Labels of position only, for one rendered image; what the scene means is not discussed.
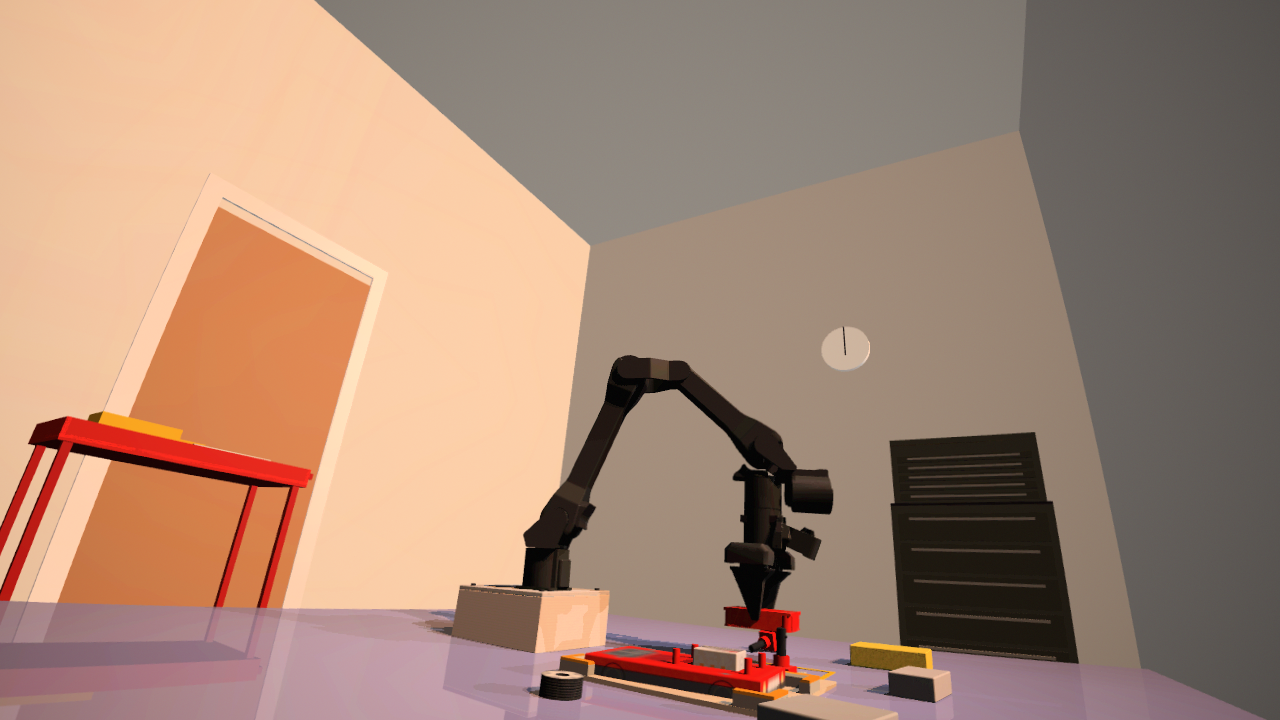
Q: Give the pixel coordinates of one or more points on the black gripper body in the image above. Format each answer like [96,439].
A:
[757,551]

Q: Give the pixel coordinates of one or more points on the black toy tyre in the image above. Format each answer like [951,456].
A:
[561,685]

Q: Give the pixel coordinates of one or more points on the yellow curved block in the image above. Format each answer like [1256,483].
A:
[889,657]

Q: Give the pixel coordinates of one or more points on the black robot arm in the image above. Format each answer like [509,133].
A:
[547,564]

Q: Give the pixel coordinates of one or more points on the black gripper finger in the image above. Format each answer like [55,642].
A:
[751,582]
[771,589]

